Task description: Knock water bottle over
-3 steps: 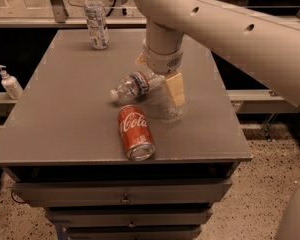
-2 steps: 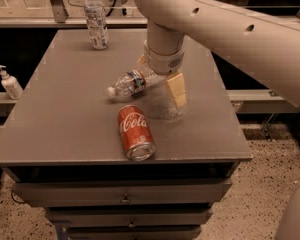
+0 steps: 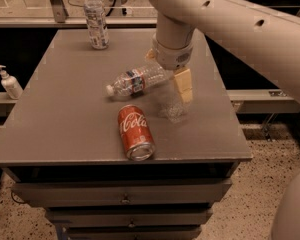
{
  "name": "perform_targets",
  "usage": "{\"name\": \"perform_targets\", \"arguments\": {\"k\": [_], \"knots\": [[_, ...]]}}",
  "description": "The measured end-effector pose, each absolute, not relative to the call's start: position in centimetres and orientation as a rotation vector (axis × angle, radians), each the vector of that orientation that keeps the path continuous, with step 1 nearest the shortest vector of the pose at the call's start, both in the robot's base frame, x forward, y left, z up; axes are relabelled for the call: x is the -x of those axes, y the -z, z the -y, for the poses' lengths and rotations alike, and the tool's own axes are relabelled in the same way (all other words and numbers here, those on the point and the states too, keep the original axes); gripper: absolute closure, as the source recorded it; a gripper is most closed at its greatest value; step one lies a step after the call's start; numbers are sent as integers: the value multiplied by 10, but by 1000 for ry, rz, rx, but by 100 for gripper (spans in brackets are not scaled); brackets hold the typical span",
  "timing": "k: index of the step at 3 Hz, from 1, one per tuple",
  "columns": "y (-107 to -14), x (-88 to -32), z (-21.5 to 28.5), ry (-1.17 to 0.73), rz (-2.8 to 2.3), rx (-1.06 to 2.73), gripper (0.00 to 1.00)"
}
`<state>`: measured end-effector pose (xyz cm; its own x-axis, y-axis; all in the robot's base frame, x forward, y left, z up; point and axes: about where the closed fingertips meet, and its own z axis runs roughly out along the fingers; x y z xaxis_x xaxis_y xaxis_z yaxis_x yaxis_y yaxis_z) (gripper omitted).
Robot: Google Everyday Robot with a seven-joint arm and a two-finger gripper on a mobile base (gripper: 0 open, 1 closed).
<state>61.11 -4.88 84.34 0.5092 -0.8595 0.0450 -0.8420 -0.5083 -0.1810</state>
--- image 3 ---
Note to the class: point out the white pump dispenser bottle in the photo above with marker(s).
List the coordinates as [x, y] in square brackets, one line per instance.
[10, 84]

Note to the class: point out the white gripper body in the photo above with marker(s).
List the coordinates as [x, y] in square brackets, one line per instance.
[171, 58]

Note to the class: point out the clear water bottle red label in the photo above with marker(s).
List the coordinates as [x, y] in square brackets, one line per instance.
[138, 79]

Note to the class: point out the grey drawer cabinet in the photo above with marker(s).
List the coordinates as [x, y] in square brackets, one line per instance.
[61, 144]

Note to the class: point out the red Coca-Cola can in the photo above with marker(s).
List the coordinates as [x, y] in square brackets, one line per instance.
[135, 134]

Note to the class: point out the water bottle white label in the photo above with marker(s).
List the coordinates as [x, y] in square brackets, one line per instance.
[96, 24]

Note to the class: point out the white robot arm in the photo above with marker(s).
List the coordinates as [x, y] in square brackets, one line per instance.
[266, 40]

